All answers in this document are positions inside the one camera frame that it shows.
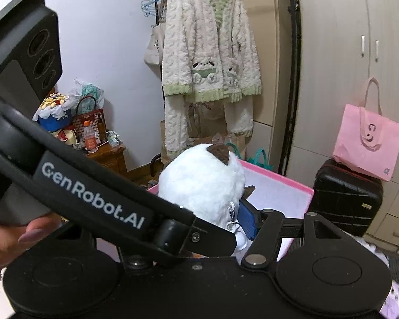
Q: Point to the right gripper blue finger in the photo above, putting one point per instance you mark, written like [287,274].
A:
[249,218]

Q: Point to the pink storage box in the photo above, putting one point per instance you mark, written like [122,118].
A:
[272,191]

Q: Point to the white fluffy plush ball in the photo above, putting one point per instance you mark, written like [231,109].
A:
[209,180]

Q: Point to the purple Kuromi plush toy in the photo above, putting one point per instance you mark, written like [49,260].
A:
[390,309]

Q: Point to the person left hand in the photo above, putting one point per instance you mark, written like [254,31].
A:
[15,240]

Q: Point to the blue flower gift box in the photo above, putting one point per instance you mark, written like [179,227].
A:
[55,112]

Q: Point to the orange drink bottle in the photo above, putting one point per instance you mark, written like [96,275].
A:
[89,137]

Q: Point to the wooden side table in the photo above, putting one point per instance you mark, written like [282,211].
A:
[111,158]

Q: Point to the black suitcase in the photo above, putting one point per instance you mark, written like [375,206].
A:
[348,199]

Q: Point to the pink tote bag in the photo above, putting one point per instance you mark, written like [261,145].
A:
[367,142]

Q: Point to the white canvas tote bag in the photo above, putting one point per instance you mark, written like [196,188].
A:
[154,52]

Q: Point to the white green knit cardigan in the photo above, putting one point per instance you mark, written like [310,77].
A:
[209,51]

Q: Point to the beige wardrobe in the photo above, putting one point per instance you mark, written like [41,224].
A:
[348,49]

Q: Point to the black clothes rack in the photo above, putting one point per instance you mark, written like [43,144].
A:
[265,116]

